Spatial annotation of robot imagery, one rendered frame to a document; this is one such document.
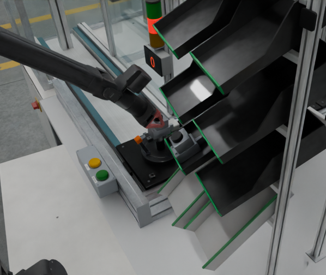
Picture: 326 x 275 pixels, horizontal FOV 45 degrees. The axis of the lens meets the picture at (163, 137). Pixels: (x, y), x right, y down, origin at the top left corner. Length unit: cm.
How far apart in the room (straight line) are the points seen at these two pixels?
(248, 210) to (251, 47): 44
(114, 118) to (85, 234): 54
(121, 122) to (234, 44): 93
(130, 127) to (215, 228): 67
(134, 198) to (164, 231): 14
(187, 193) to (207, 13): 52
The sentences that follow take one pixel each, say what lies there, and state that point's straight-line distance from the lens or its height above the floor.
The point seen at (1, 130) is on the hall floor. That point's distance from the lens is 342.
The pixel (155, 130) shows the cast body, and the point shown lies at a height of 108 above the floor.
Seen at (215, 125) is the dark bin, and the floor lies 136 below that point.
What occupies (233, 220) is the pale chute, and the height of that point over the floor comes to 107.
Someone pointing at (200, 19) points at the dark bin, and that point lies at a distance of 85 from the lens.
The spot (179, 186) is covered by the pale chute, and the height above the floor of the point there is 103.
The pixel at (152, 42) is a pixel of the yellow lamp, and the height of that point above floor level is 128.
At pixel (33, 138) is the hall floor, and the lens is 321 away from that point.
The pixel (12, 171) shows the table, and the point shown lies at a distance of 163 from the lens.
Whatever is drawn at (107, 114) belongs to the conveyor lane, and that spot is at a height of 92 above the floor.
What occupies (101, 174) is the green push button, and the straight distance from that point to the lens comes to 133.
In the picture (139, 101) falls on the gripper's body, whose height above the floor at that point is 121.
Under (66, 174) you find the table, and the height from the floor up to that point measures 86.
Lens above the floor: 189
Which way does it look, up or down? 40 degrees down
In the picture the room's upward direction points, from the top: 6 degrees counter-clockwise
